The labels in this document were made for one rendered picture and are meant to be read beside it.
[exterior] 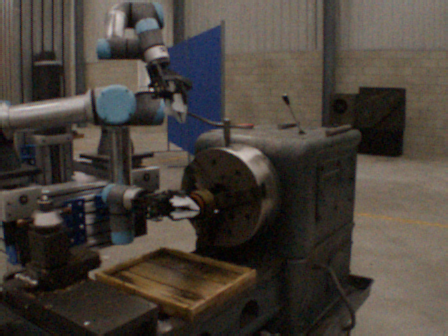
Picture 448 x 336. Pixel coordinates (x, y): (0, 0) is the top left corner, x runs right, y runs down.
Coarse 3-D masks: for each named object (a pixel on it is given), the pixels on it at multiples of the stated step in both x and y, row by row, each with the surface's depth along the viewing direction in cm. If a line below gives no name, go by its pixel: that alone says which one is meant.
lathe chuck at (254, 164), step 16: (208, 160) 142; (224, 160) 139; (240, 160) 135; (256, 160) 139; (224, 176) 140; (240, 176) 136; (256, 176) 133; (272, 176) 140; (272, 192) 138; (240, 208) 138; (256, 208) 134; (272, 208) 139; (192, 224) 150; (224, 224) 142; (240, 224) 139; (256, 224) 135; (224, 240) 143; (240, 240) 139
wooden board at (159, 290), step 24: (120, 264) 133; (144, 264) 138; (168, 264) 139; (192, 264) 139; (216, 264) 136; (120, 288) 120; (144, 288) 121; (168, 288) 122; (192, 288) 122; (240, 288) 124; (168, 312) 110; (192, 312) 106
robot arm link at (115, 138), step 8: (128, 120) 149; (112, 128) 148; (120, 128) 148; (128, 128) 150; (112, 136) 149; (120, 136) 149; (128, 136) 151; (112, 144) 150; (120, 144) 149; (128, 144) 152; (112, 152) 150; (120, 152) 150; (128, 152) 152; (112, 160) 151; (120, 160) 150; (128, 160) 152; (112, 168) 151; (120, 168) 151; (128, 168) 153; (112, 176) 152; (120, 176) 151; (128, 176) 153; (128, 184) 153
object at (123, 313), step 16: (16, 272) 108; (32, 288) 99; (80, 288) 101; (96, 288) 101; (112, 288) 101; (32, 304) 94; (48, 304) 92; (64, 304) 92; (80, 304) 93; (96, 304) 93; (112, 304) 94; (128, 304) 94; (144, 304) 94; (48, 320) 92; (64, 320) 87; (80, 320) 86; (96, 320) 86; (112, 320) 87; (128, 320) 87; (144, 320) 91
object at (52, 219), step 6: (54, 210) 100; (36, 216) 97; (42, 216) 97; (48, 216) 97; (54, 216) 98; (60, 216) 101; (36, 222) 96; (42, 222) 96; (48, 222) 97; (54, 222) 98; (60, 222) 99; (42, 228) 96
